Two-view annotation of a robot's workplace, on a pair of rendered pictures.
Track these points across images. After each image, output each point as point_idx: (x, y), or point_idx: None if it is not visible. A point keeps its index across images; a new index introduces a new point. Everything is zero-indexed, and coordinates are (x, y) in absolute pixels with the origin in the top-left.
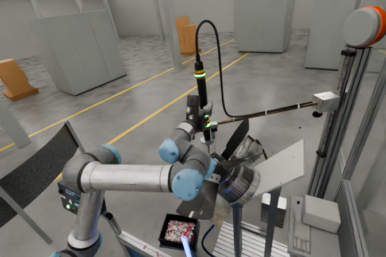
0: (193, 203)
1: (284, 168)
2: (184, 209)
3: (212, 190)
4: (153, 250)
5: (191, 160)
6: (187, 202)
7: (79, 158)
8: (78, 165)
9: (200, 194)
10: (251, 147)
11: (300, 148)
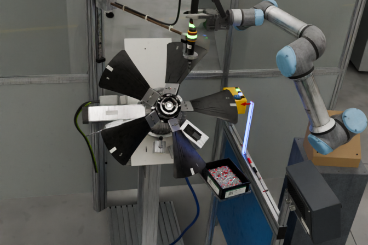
0: (223, 107)
1: (155, 58)
2: (232, 112)
3: (200, 100)
4: (259, 184)
5: (256, 7)
6: (225, 112)
7: (311, 31)
8: (314, 27)
9: (212, 105)
10: (110, 98)
11: (137, 41)
